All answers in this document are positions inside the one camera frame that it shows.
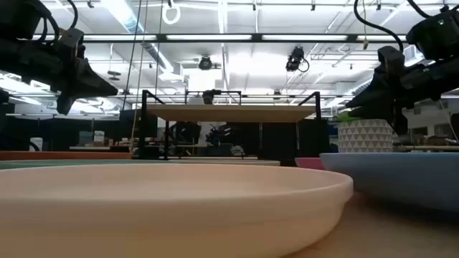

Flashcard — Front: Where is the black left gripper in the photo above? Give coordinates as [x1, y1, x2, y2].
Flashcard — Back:
[20, 42, 120, 116]

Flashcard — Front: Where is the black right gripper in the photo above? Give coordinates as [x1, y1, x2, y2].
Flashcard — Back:
[345, 59, 459, 136]

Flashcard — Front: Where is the teal plate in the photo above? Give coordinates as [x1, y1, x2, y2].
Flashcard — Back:
[0, 158, 282, 171]

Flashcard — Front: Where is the blue plate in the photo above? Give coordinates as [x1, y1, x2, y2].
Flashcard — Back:
[318, 151, 459, 213]

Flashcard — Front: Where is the pink plate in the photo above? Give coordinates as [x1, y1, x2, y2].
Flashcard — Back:
[294, 156, 326, 171]

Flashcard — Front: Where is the black-framed wooden shelf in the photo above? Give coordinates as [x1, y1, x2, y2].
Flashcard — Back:
[138, 89, 323, 161]

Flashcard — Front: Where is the white triangle-patterned planter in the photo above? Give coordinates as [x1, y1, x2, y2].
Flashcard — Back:
[337, 118, 394, 154]

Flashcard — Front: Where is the green plant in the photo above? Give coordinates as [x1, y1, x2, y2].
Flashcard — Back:
[334, 111, 360, 124]

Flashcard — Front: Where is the background wooden table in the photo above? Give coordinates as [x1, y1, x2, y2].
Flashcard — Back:
[393, 144, 459, 153]

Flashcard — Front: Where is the white container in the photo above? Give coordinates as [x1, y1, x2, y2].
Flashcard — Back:
[29, 137, 44, 153]

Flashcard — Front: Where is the beige plate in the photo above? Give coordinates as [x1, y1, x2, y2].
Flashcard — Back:
[0, 163, 355, 258]

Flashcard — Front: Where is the long ceiling light bar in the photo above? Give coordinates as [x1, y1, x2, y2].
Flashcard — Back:
[31, 32, 408, 44]

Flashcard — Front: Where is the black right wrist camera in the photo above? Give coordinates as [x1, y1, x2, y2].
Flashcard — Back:
[377, 45, 407, 75]

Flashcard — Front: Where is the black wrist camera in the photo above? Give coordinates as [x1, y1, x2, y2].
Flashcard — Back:
[377, 45, 407, 75]
[56, 27, 86, 61]

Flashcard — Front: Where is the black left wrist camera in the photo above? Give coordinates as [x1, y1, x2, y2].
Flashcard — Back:
[56, 27, 86, 61]

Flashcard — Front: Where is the dark hanging cable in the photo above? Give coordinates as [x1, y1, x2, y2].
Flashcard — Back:
[121, 0, 143, 112]

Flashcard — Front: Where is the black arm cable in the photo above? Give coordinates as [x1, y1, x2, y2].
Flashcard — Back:
[34, 0, 80, 44]
[352, 0, 405, 52]

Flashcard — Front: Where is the white coiled cable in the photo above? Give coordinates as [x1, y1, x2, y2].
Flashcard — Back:
[161, 1, 182, 27]

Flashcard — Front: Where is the round black hanging camera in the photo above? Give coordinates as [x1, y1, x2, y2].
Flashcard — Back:
[197, 54, 214, 72]

